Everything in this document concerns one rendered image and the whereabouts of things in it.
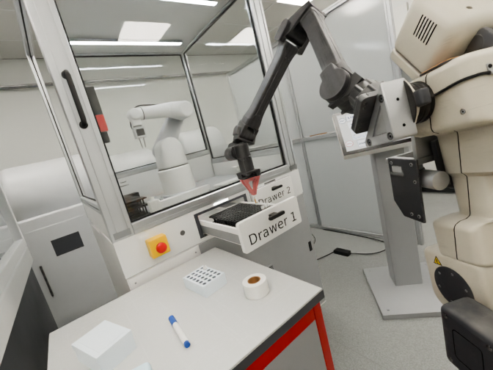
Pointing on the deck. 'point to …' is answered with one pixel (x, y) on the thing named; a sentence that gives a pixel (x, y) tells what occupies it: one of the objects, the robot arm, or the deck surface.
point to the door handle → (75, 98)
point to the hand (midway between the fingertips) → (253, 192)
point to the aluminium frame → (109, 211)
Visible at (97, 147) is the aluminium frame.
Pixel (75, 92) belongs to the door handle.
